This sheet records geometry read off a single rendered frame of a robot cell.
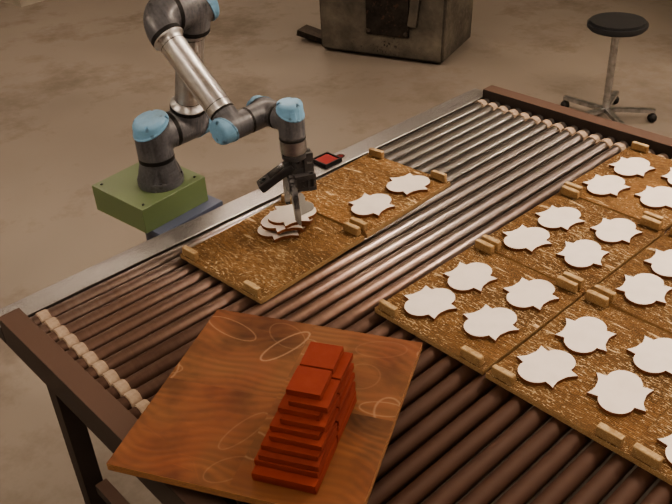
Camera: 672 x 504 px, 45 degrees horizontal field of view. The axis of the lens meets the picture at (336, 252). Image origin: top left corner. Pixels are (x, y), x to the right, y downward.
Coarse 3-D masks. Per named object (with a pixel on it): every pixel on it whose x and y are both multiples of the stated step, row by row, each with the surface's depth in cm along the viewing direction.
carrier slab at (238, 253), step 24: (264, 216) 249; (216, 240) 238; (240, 240) 238; (264, 240) 237; (288, 240) 237; (312, 240) 236; (336, 240) 235; (360, 240) 236; (192, 264) 231; (216, 264) 228; (240, 264) 227; (264, 264) 227; (288, 264) 226; (312, 264) 225; (240, 288) 217; (264, 288) 217
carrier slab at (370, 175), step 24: (360, 168) 272; (384, 168) 272; (408, 168) 271; (312, 192) 260; (336, 192) 259; (360, 192) 259; (384, 192) 258; (432, 192) 256; (336, 216) 247; (384, 216) 245
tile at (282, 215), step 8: (280, 208) 241; (288, 208) 241; (272, 216) 238; (280, 216) 237; (288, 216) 237; (304, 216) 237; (312, 216) 237; (280, 224) 235; (288, 224) 233; (296, 224) 235
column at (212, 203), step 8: (208, 200) 273; (216, 200) 272; (200, 208) 268; (208, 208) 268; (184, 216) 264; (192, 216) 264; (168, 224) 261; (176, 224) 260; (152, 232) 258; (160, 232) 257
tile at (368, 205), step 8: (360, 200) 252; (368, 200) 252; (376, 200) 251; (384, 200) 251; (352, 208) 248; (360, 208) 248; (368, 208) 248; (376, 208) 247; (384, 208) 247; (392, 208) 248; (360, 216) 245; (368, 216) 245; (376, 216) 245
